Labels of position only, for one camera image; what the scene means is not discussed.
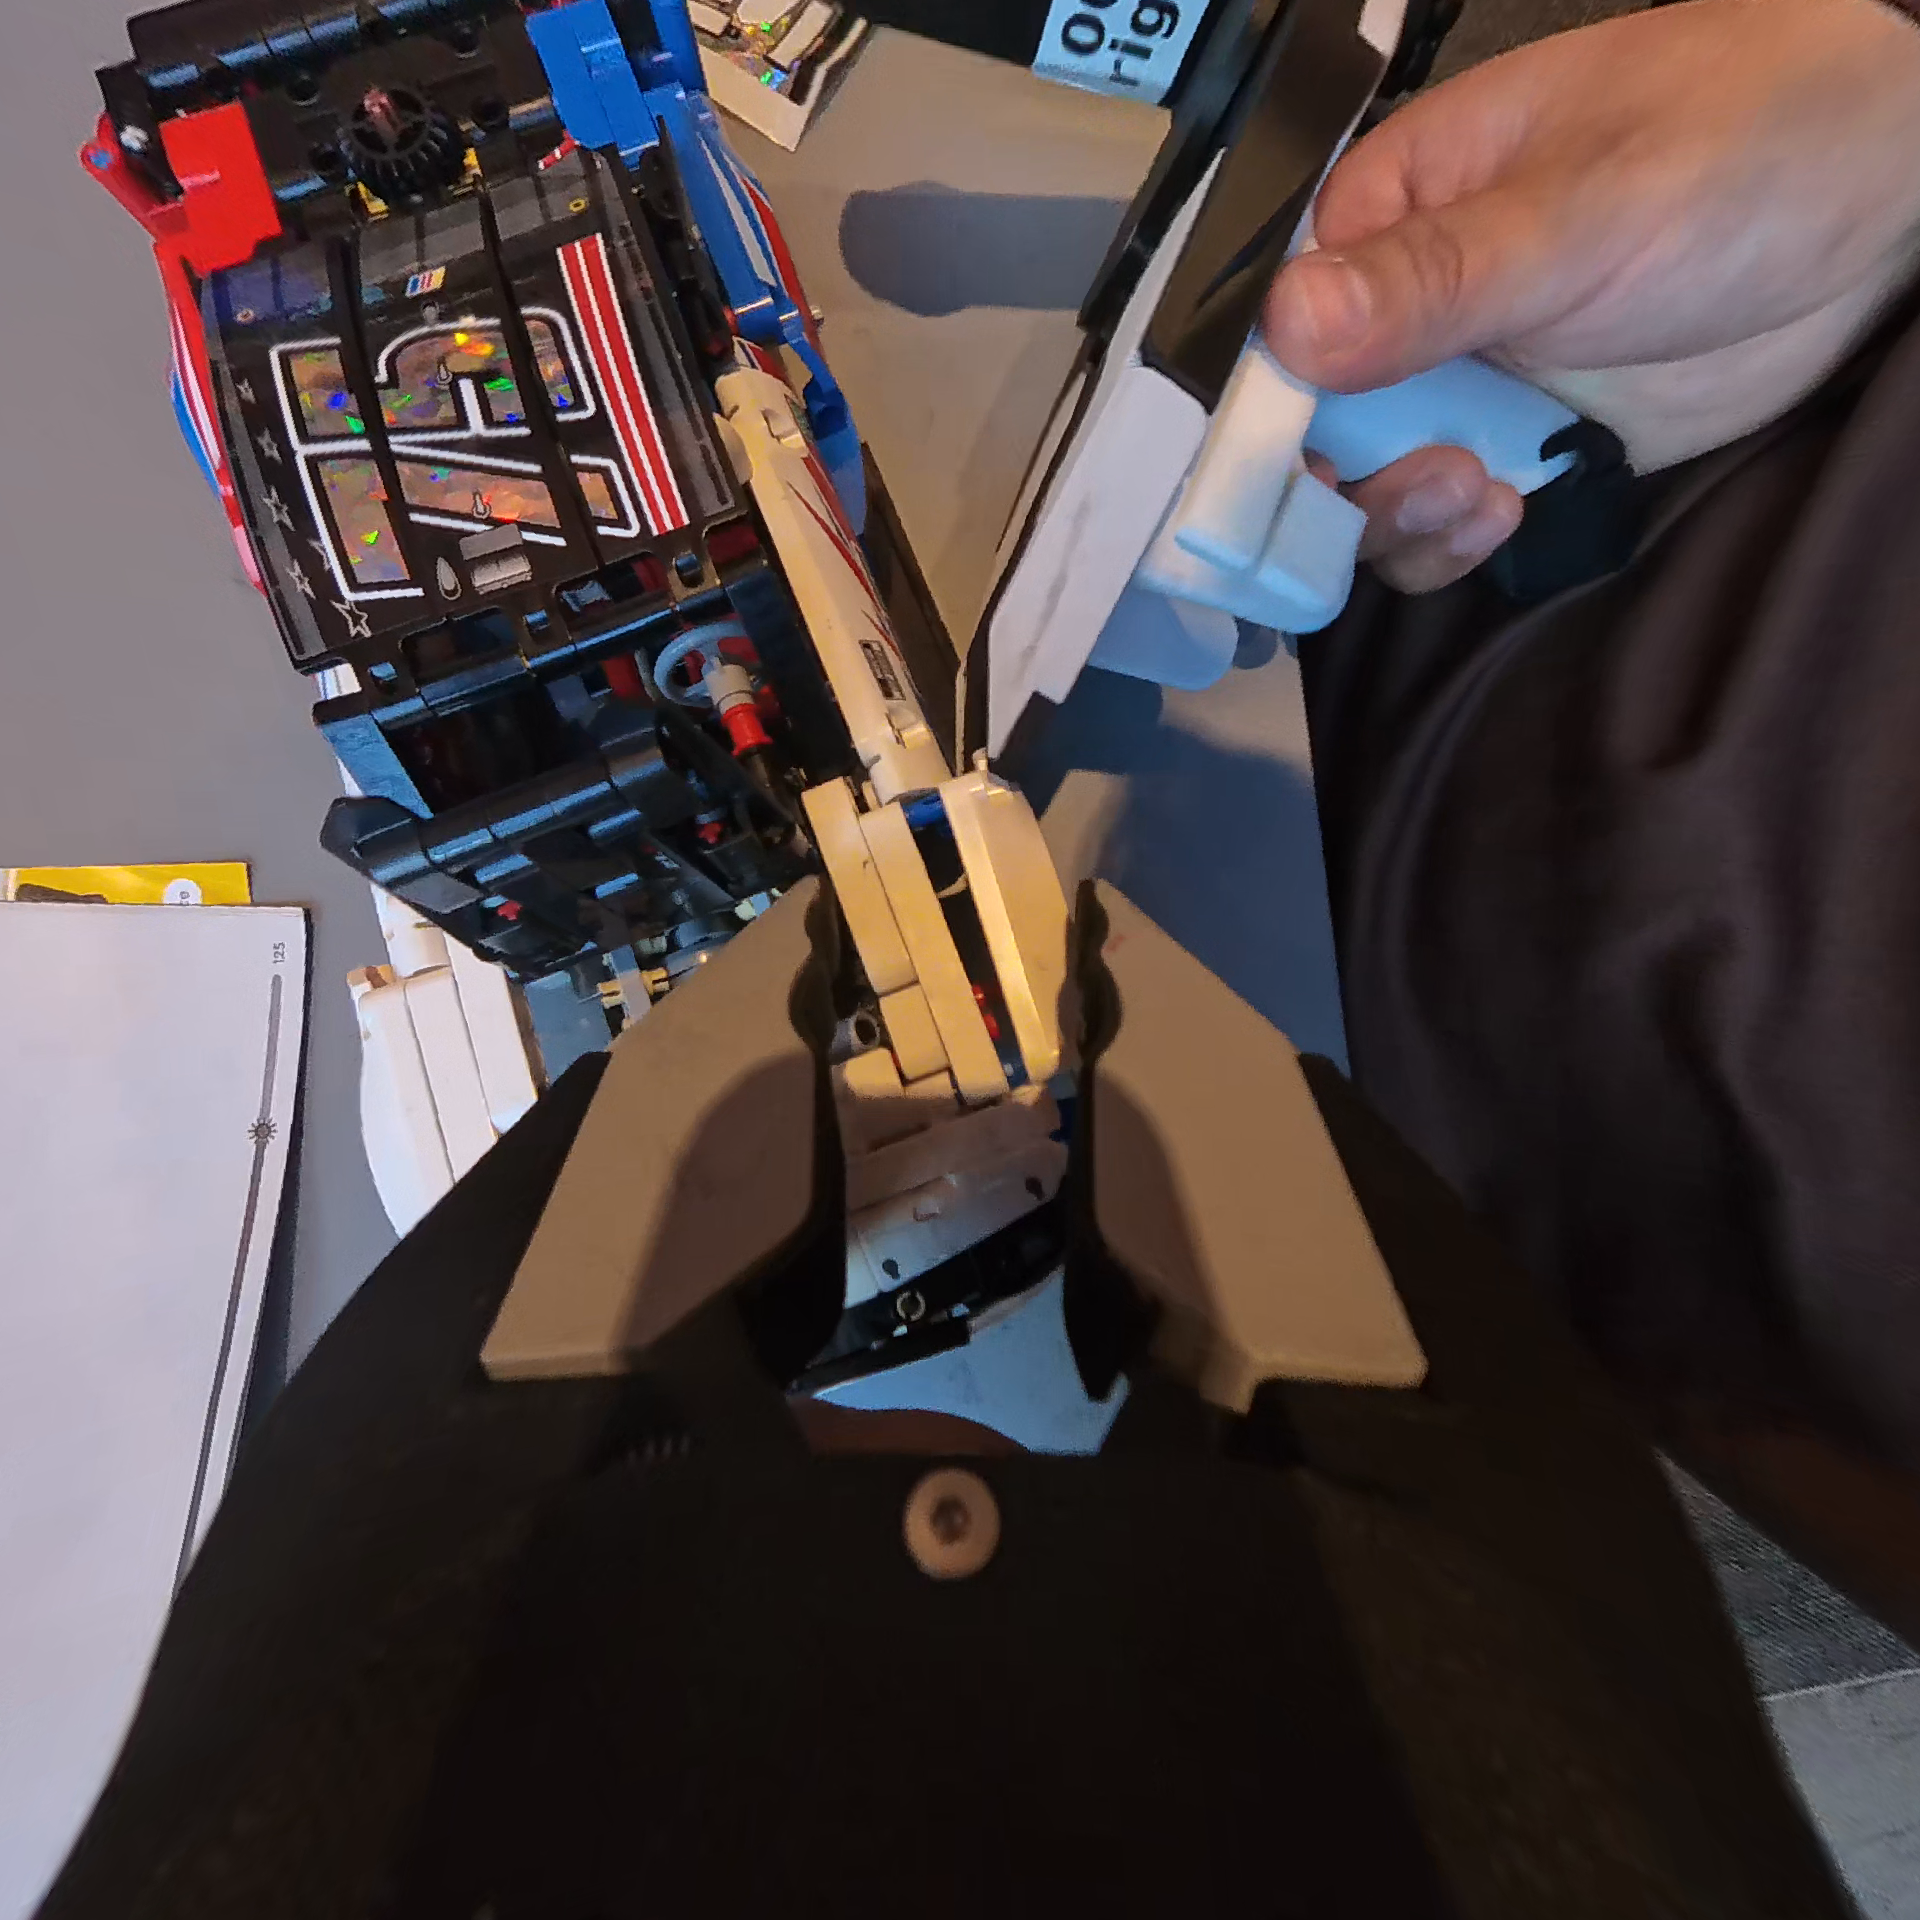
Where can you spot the open instruction booklet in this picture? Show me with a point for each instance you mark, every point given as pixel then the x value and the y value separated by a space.
pixel 119 1275

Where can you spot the holographic sticker sheet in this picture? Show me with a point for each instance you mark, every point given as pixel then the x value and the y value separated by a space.
pixel 763 77

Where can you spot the toy brick race car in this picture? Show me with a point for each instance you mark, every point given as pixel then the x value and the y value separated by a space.
pixel 450 450

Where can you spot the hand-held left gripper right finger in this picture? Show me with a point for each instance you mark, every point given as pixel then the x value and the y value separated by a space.
pixel 1245 1201

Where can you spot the person's right hand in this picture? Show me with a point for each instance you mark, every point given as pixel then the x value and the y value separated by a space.
pixel 1651 225

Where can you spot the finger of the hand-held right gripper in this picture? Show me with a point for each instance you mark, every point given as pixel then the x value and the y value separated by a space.
pixel 1096 557

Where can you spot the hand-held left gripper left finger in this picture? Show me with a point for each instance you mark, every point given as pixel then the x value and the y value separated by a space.
pixel 662 1201

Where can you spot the grey desk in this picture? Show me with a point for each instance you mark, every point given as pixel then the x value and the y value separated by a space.
pixel 1019 225

